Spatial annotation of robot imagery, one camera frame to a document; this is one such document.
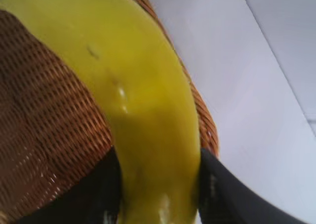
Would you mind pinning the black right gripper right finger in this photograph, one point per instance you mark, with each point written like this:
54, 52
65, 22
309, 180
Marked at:
237, 194

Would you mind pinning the yellow banana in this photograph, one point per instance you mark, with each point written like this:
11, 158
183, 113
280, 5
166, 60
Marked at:
128, 85

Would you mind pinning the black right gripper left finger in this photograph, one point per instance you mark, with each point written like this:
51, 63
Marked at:
84, 199

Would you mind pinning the brown woven wicker basket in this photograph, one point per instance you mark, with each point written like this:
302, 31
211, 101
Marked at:
44, 105

